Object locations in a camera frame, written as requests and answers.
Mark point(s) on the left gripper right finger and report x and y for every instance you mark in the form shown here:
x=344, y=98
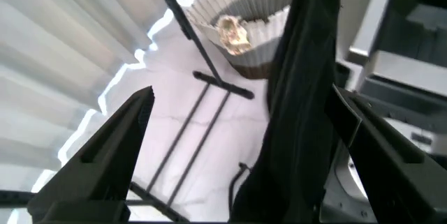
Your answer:
x=394, y=168

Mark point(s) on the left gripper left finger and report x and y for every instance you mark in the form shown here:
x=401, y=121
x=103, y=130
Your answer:
x=94, y=175

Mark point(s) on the black garment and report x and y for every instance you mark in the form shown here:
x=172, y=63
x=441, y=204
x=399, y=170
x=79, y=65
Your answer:
x=300, y=112

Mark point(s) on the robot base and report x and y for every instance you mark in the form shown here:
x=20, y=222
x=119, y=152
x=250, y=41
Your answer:
x=401, y=70

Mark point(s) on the black clothes rack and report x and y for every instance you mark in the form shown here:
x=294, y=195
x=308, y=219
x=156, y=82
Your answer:
x=181, y=18

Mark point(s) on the white curtain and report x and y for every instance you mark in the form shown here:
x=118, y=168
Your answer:
x=63, y=42

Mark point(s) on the cream printed garment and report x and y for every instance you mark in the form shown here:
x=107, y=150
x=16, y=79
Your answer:
x=234, y=35

